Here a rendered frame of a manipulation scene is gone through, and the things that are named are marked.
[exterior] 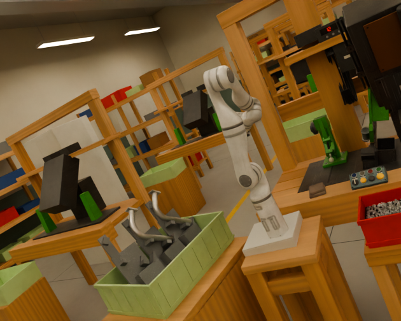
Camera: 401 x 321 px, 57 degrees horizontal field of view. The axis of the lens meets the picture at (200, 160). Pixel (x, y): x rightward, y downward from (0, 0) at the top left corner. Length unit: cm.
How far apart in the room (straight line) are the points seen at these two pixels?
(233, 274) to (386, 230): 74
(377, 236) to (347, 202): 34
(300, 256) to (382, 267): 29
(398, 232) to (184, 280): 90
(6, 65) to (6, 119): 127
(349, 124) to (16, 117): 764
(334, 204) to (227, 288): 63
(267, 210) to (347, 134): 91
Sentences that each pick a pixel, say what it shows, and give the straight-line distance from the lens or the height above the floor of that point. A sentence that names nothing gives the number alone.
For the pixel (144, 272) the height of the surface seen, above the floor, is 92.
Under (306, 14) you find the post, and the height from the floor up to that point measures 171.
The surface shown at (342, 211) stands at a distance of 182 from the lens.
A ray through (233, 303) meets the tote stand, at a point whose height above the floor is 62.
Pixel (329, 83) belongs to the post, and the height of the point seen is 131.
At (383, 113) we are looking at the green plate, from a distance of 190.
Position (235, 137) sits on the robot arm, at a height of 136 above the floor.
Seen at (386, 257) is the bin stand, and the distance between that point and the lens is 152.
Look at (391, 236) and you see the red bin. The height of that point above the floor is 84.
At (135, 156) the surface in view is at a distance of 804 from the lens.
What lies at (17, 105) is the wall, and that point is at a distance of 908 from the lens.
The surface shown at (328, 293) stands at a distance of 161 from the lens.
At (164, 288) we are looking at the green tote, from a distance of 165.
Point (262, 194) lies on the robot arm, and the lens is 155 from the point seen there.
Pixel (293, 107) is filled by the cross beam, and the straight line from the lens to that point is 240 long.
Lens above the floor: 160
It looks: 10 degrees down
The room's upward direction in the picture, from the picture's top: 25 degrees counter-clockwise
